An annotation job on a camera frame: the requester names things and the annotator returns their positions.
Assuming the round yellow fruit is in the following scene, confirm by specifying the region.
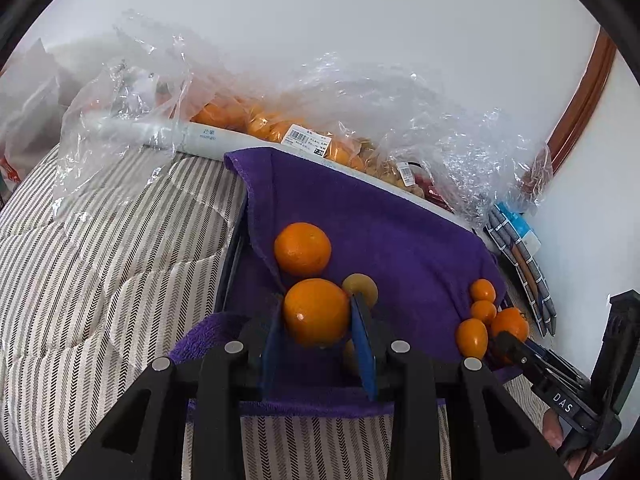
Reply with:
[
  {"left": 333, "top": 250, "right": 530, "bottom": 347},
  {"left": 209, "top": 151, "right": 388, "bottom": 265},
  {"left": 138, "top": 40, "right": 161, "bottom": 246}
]
[
  {"left": 342, "top": 340, "right": 361, "bottom": 377},
  {"left": 341, "top": 273, "right": 379, "bottom": 309}
]

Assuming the person's right hand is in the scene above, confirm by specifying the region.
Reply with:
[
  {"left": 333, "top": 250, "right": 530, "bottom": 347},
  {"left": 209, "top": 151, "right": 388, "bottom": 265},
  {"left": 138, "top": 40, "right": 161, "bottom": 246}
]
[{"left": 541, "top": 407, "right": 601, "bottom": 480}]

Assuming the striped blanket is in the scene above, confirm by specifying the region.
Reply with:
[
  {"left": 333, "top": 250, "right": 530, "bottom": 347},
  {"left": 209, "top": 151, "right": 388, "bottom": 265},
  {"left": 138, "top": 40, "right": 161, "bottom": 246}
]
[{"left": 0, "top": 147, "right": 551, "bottom": 480}]

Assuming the blue and white packet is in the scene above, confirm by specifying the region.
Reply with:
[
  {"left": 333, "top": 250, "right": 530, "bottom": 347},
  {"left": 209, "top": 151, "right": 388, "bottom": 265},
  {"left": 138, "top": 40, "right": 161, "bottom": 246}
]
[{"left": 497, "top": 202, "right": 543, "bottom": 257}]

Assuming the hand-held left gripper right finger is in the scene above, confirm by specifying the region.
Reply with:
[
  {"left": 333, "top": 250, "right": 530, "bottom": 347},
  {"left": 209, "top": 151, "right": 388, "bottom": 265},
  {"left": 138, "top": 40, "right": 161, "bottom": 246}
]
[{"left": 350, "top": 294, "right": 571, "bottom": 480}]

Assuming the orange mandarin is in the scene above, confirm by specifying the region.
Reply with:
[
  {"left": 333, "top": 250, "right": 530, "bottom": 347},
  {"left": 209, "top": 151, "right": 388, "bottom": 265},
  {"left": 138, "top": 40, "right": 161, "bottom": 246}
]
[{"left": 490, "top": 307, "right": 530, "bottom": 357}]

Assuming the small orange kumquat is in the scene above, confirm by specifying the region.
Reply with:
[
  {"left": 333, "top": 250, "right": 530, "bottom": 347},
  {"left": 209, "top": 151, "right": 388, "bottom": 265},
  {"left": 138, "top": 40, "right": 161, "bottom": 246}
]
[
  {"left": 470, "top": 279, "right": 497, "bottom": 303},
  {"left": 470, "top": 300, "right": 498, "bottom": 325},
  {"left": 455, "top": 318, "right": 489, "bottom": 360}
]

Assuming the large orange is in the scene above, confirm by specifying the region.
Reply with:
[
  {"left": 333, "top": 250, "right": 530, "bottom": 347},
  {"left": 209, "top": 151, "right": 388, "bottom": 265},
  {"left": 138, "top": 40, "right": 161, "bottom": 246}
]
[
  {"left": 273, "top": 222, "right": 332, "bottom": 279},
  {"left": 283, "top": 278, "right": 352, "bottom": 349}
]

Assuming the clear plastic bag with oranges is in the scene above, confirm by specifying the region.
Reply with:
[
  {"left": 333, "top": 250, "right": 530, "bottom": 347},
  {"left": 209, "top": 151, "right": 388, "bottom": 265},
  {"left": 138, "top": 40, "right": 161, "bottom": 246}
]
[{"left": 165, "top": 50, "right": 382, "bottom": 172}]

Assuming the brown wooden frame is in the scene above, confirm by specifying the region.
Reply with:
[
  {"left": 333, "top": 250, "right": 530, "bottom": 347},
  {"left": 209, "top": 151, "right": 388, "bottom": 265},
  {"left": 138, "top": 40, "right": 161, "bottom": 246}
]
[{"left": 520, "top": 25, "right": 619, "bottom": 192}]

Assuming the pile of bagged oranges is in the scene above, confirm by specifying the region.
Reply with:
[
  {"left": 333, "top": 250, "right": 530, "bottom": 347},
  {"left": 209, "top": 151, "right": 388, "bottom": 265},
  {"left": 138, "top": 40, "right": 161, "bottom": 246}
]
[{"left": 192, "top": 102, "right": 366, "bottom": 171}]

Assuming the white paper bag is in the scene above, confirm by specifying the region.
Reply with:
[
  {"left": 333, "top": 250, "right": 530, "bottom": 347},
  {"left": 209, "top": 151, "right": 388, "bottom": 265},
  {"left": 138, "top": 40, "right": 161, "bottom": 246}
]
[{"left": 0, "top": 37, "right": 76, "bottom": 182}]

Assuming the pile of bagged longans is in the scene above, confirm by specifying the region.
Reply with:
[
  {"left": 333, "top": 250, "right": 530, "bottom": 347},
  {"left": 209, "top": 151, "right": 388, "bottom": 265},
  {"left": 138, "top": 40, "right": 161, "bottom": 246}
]
[{"left": 362, "top": 142, "right": 426, "bottom": 199}]

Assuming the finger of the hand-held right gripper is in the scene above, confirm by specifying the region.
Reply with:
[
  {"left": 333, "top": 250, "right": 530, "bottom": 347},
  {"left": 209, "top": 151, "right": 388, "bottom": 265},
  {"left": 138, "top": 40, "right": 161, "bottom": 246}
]
[
  {"left": 495, "top": 331, "right": 585, "bottom": 397},
  {"left": 590, "top": 291, "right": 640, "bottom": 417}
]

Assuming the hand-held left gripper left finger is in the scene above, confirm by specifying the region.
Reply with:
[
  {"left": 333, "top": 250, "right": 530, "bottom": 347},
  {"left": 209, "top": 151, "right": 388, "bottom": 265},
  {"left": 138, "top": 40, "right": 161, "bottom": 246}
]
[{"left": 60, "top": 294, "right": 287, "bottom": 480}]

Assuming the empty clear plastic bag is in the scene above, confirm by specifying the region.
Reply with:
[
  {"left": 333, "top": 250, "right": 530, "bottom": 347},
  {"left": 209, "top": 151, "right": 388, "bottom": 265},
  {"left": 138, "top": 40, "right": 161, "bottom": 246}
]
[{"left": 52, "top": 10, "right": 197, "bottom": 212}]

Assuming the grey checked cloth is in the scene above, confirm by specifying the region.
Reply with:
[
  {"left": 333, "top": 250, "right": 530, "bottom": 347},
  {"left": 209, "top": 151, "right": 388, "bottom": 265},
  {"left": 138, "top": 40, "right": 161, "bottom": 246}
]
[{"left": 482, "top": 202, "right": 559, "bottom": 339}]

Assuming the purple towel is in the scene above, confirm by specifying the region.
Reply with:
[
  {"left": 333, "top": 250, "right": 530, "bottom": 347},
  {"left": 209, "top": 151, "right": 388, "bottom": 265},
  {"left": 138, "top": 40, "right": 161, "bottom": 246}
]
[{"left": 170, "top": 147, "right": 512, "bottom": 418}]

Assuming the bagged red fruit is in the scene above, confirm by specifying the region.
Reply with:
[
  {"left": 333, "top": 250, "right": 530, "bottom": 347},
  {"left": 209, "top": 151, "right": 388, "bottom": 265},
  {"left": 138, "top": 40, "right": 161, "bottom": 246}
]
[{"left": 415, "top": 170, "right": 454, "bottom": 212}]

